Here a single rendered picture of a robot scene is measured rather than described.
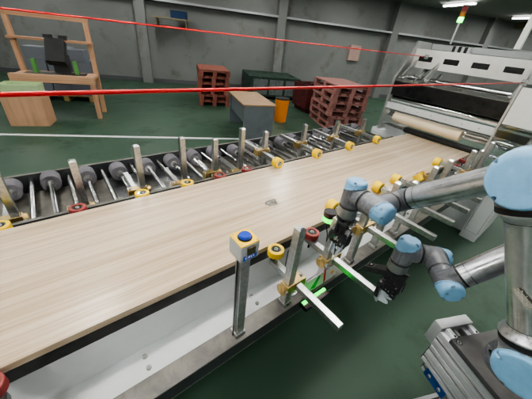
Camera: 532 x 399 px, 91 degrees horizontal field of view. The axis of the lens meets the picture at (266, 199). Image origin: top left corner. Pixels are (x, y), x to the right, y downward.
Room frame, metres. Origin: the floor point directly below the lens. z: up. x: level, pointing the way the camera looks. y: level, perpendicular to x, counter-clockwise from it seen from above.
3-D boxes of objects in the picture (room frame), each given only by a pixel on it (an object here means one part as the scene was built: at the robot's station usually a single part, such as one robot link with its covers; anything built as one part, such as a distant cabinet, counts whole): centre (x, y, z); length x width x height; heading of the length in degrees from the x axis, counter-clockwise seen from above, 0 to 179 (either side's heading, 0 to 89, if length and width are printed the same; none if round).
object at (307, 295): (0.78, -0.21, 0.82); 0.44 x 0.03 x 0.04; 41
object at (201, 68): (7.91, 1.91, 0.44); 1.31 x 0.86 x 0.89; 18
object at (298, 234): (0.80, -0.14, 0.92); 0.04 x 0.04 x 0.48; 41
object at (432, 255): (0.74, -0.65, 1.12); 0.11 x 0.11 x 0.08; 83
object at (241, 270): (0.62, 0.05, 0.93); 0.05 x 0.05 x 0.45; 41
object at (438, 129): (3.09, -1.93, 1.05); 1.43 x 0.12 x 0.12; 41
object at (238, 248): (0.62, 0.05, 1.18); 0.07 x 0.07 x 0.08; 41
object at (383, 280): (0.76, -0.56, 0.96); 0.09 x 0.08 x 0.12; 41
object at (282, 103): (6.60, -0.11, 0.28); 0.36 x 0.35 x 0.56; 13
